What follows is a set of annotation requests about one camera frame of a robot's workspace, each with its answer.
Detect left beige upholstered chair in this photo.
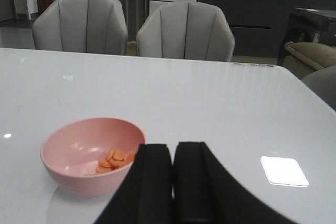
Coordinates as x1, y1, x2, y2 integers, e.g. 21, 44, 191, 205
32, 0, 128, 55

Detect right beige upholstered chair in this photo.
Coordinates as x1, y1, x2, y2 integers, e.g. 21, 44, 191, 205
136, 1, 235, 62

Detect grey chair at table side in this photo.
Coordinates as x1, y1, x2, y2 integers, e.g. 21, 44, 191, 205
301, 65, 336, 110

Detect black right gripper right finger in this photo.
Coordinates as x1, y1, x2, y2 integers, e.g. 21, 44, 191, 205
173, 142, 292, 223

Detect dark grey sideboard counter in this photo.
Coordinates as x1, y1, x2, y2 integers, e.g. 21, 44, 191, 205
198, 0, 335, 58

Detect beige upholstered chair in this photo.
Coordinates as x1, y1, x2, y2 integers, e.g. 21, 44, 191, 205
136, 1, 235, 62
32, 0, 128, 55

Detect orange ham slices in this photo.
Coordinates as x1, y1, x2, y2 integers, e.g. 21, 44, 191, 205
84, 147, 139, 176

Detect pink plastic bowl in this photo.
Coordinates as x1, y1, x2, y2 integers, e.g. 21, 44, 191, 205
40, 117, 146, 195

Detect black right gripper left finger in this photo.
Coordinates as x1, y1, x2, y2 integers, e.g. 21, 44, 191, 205
95, 144, 173, 223

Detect red trash bin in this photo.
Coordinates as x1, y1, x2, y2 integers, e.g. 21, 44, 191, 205
37, 0, 53, 15

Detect dark appliance box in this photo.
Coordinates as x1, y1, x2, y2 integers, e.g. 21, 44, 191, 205
278, 8, 335, 66

